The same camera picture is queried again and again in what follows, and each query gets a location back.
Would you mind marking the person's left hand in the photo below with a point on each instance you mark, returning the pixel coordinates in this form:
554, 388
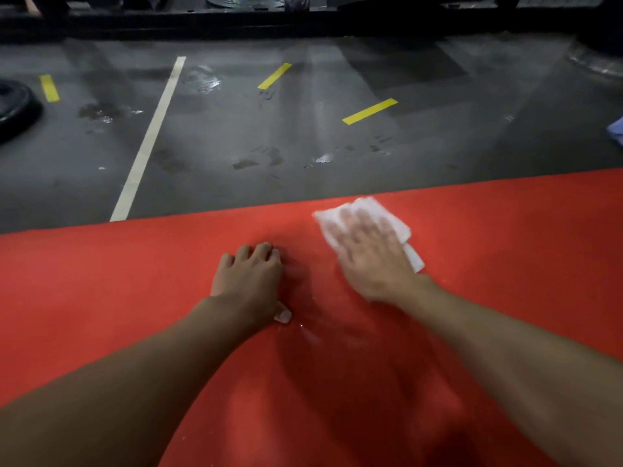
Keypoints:
250, 282

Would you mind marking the person's right hand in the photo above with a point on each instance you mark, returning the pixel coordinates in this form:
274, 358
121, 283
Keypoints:
375, 262

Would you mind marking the white wet wipe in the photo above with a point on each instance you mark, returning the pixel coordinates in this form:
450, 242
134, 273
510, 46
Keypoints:
379, 206

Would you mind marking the red mat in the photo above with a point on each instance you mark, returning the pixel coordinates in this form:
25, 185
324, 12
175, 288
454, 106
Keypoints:
511, 238

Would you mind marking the pale blue wipes pack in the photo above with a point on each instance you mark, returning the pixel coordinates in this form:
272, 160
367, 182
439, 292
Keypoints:
616, 131

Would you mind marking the person's right forearm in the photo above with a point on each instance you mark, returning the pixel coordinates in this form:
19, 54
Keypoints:
521, 364

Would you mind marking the person's left forearm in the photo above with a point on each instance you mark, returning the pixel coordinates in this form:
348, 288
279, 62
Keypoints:
112, 389

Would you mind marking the yellow tape strip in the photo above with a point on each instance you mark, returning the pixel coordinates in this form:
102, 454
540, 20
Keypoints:
274, 76
49, 88
370, 111

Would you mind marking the black weight plate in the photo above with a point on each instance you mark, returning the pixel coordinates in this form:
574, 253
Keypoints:
17, 109

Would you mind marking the black round base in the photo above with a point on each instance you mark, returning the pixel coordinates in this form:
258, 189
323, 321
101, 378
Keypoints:
596, 58

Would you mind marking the black gym machine frame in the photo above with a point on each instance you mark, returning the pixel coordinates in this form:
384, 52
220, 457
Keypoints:
292, 16

